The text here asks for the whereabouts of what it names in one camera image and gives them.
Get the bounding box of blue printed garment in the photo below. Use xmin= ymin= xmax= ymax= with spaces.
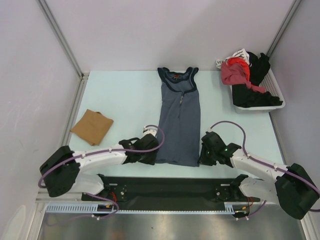
xmin=155 ymin=67 xmax=201 ymax=167

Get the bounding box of tan ribbed tank top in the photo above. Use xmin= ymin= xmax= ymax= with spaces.
xmin=70 ymin=109 xmax=114 ymax=146

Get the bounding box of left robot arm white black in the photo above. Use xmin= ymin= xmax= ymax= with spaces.
xmin=39 ymin=133 xmax=160 ymax=200

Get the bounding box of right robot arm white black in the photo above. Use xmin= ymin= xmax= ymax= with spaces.
xmin=199 ymin=131 xmax=320 ymax=220

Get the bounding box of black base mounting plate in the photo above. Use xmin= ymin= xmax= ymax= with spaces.
xmin=81 ymin=174 xmax=261 ymax=211

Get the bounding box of pink garment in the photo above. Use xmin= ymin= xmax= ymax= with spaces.
xmin=221 ymin=63 xmax=252 ymax=87

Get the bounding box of grey plastic laundry basket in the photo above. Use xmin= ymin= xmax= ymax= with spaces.
xmin=230 ymin=69 xmax=286 ymax=114

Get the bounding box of red garment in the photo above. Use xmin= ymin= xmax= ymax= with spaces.
xmin=227 ymin=57 xmax=266 ymax=94

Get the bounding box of white black printed garment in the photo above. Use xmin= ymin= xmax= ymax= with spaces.
xmin=215 ymin=48 xmax=251 ymax=69

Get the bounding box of white slotted cable duct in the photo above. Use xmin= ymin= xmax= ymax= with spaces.
xmin=46 ymin=202 xmax=251 ymax=215

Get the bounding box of left side aluminium rail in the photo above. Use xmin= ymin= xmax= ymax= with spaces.
xmin=55 ymin=72 xmax=90 ymax=161

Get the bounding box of left aluminium frame post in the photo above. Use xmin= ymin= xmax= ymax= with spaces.
xmin=36 ymin=0 xmax=84 ymax=79

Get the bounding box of aluminium frame post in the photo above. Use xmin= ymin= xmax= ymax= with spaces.
xmin=36 ymin=0 xmax=84 ymax=79
xmin=266 ymin=0 xmax=304 ymax=58

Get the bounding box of front aluminium frame rail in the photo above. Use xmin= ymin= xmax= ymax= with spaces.
xmin=35 ymin=188 xmax=82 ymax=204

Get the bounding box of right aluminium frame post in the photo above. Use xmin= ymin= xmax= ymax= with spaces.
xmin=266 ymin=0 xmax=304 ymax=58

